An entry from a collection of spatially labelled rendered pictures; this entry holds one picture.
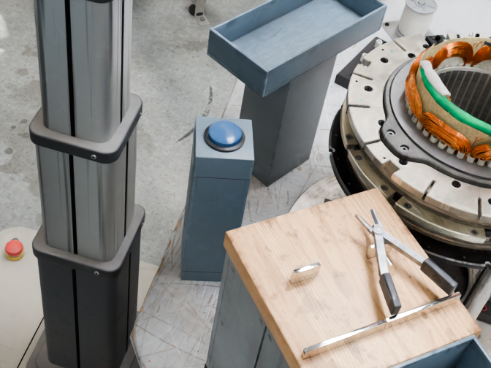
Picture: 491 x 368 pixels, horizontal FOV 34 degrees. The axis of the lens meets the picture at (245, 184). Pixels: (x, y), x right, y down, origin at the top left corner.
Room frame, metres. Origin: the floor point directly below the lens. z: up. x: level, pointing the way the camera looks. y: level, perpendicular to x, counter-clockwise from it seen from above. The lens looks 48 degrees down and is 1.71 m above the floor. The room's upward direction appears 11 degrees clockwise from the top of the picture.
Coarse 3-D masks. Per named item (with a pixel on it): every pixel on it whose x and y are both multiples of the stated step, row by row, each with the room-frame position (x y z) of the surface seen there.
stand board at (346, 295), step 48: (240, 240) 0.52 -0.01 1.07; (288, 240) 0.53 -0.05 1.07; (336, 240) 0.54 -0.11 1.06; (288, 288) 0.47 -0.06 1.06; (336, 288) 0.48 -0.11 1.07; (432, 288) 0.50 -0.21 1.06; (288, 336) 0.41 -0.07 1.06; (336, 336) 0.42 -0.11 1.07; (384, 336) 0.43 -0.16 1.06; (432, 336) 0.44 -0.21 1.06
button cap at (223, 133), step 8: (224, 120) 0.71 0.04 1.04; (216, 128) 0.69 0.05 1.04; (224, 128) 0.70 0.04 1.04; (232, 128) 0.70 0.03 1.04; (208, 136) 0.69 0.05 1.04; (216, 136) 0.68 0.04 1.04; (224, 136) 0.68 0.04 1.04; (232, 136) 0.69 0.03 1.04; (240, 136) 0.69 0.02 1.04; (216, 144) 0.67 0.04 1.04; (224, 144) 0.67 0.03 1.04; (232, 144) 0.68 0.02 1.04
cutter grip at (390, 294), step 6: (384, 276) 0.48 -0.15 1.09; (390, 276) 0.48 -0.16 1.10; (378, 282) 0.49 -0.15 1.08; (384, 282) 0.48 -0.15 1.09; (390, 282) 0.48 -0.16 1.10; (384, 288) 0.47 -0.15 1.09; (390, 288) 0.47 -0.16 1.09; (384, 294) 0.47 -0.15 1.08; (390, 294) 0.46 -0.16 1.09; (396, 294) 0.46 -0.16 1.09; (390, 300) 0.46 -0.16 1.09; (396, 300) 0.46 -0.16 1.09; (390, 306) 0.45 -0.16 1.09; (396, 306) 0.45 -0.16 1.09; (390, 312) 0.45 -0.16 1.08; (396, 312) 0.45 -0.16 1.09
